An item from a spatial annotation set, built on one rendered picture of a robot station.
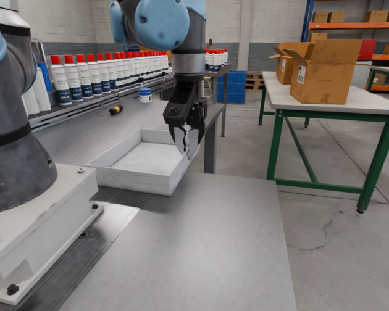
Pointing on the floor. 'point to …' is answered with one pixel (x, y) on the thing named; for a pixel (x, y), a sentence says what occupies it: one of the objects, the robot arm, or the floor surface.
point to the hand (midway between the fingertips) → (186, 156)
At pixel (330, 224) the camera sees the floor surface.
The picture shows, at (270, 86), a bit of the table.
